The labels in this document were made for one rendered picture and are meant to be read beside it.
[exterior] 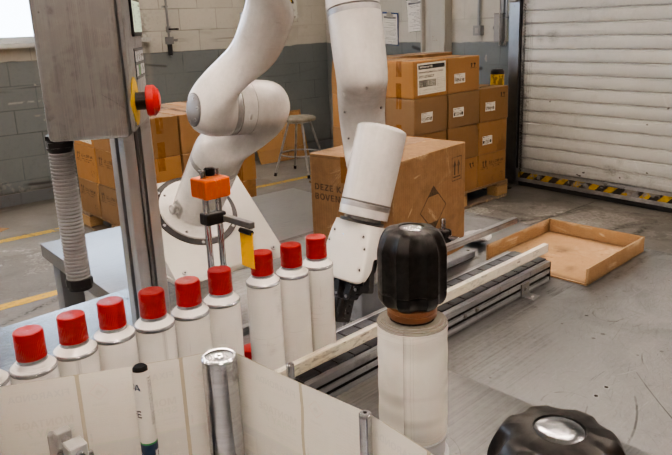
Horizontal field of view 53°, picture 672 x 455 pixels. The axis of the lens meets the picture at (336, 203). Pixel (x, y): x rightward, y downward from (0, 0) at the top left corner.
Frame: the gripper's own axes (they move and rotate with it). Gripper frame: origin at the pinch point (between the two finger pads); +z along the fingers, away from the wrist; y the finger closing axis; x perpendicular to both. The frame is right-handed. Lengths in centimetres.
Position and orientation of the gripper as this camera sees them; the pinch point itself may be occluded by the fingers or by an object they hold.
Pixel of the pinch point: (342, 309)
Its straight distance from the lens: 115.2
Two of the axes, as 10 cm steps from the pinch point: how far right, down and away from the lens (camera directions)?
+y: 6.9, 1.6, -7.0
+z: -2.1, 9.8, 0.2
